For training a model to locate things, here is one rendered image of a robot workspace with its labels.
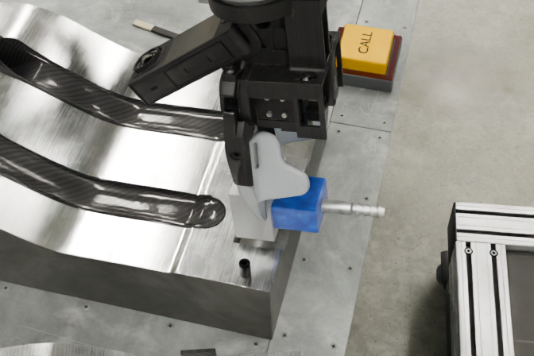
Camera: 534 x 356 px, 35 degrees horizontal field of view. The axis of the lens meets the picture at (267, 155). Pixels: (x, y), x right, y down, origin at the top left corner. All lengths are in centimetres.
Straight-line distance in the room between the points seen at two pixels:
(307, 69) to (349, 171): 33
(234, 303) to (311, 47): 27
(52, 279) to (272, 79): 34
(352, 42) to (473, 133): 108
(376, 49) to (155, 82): 41
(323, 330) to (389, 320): 93
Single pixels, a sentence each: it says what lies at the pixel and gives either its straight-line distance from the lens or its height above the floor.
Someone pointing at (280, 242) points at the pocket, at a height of 88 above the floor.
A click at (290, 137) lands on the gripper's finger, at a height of 97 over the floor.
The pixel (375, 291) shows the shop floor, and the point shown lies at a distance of 178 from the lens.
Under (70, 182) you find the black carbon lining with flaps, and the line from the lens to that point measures 85.
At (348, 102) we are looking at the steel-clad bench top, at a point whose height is 80.
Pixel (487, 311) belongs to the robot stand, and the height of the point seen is 23.
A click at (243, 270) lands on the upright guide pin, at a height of 90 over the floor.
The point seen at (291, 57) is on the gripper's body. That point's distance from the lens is 62.
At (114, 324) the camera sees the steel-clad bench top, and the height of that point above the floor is 80.
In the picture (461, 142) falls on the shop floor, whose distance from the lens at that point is 205.
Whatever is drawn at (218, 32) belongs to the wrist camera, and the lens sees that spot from 63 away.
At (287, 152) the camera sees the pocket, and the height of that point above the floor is 86.
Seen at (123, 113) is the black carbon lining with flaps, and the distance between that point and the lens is 90.
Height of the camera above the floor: 153
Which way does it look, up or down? 51 degrees down
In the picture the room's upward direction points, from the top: 2 degrees counter-clockwise
